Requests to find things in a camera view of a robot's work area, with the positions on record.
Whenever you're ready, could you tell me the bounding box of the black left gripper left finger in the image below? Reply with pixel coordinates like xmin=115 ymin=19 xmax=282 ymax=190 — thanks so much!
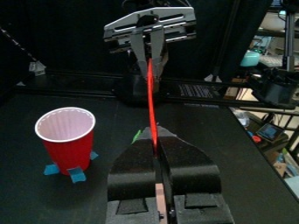
xmin=106 ymin=126 xmax=161 ymax=224

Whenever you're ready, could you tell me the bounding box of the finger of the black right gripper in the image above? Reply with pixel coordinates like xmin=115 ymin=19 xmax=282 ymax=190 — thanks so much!
xmin=150 ymin=25 xmax=170 ymax=78
xmin=130 ymin=27 xmax=150 ymax=68

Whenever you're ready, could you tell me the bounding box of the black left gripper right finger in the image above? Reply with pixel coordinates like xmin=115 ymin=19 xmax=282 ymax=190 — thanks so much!
xmin=157 ymin=125 xmax=236 ymax=224

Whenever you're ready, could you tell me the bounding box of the red toy knife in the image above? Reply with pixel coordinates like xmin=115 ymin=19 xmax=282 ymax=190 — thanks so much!
xmin=146 ymin=57 xmax=170 ymax=224

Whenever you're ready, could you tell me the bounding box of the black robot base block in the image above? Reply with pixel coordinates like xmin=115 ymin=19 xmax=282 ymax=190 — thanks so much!
xmin=249 ymin=67 xmax=299 ymax=110

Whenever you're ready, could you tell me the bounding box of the green tape piece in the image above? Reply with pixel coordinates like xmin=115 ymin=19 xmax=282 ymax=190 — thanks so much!
xmin=131 ymin=129 xmax=143 ymax=144

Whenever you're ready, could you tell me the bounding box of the red plastic cup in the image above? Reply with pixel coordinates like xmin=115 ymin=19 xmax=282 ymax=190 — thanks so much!
xmin=34 ymin=107 xmax=98 ymax=177

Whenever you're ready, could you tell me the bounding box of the teal rounded object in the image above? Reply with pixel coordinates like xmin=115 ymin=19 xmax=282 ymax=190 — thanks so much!
xmin=240 ymin=50 xmax=262 ymax=68

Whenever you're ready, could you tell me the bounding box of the small device with screen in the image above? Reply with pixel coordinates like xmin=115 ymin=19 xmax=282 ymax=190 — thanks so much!
xmin=257 ymin=122 xmax=286 ymax=144

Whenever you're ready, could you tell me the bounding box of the white frame corner clip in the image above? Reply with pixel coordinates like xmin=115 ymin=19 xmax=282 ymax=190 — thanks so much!
xmin=204 ymin=73 xmax=224 ymax=84
xmin=29 ymin=60 xmax=47 ymax=77

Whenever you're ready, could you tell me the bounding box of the grey metal frame pole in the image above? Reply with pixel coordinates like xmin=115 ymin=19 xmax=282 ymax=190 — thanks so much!
xmin=284 ymin=8 xmax=297 ymax=73

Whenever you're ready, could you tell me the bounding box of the thin white cord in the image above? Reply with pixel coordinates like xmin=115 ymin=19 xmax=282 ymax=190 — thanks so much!
xmin=0 ymin=26 xmax=41 ymax=66

